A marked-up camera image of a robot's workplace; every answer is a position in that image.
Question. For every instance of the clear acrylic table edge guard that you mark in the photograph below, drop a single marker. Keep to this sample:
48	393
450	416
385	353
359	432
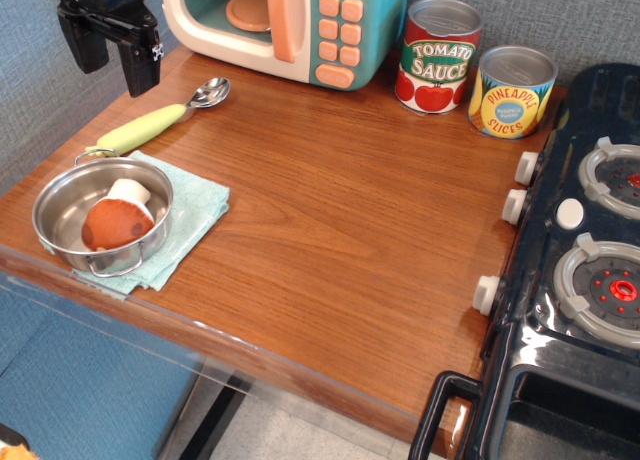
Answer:
80	380

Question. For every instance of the small steel pot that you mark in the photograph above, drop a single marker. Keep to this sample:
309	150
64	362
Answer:
62	206

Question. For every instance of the tomato sauce can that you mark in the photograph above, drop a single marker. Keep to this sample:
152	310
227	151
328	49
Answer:
440	42

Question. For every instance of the brown toy mushroom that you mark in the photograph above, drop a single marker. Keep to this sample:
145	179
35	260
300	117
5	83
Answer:
119	218

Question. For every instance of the toy microwave teal and cream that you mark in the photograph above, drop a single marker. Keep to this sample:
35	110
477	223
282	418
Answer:
338	44

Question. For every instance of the pineapple slices can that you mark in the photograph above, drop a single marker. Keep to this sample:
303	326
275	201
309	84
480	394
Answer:
512	89

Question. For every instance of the spoon with green handle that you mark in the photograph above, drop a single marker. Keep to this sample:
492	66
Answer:
135	133

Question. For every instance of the black toy stove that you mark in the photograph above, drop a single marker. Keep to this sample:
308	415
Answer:
561	352

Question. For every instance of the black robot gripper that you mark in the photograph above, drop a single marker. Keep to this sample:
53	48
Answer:
87	24

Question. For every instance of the light green cloth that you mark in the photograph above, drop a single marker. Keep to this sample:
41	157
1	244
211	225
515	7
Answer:
198	204

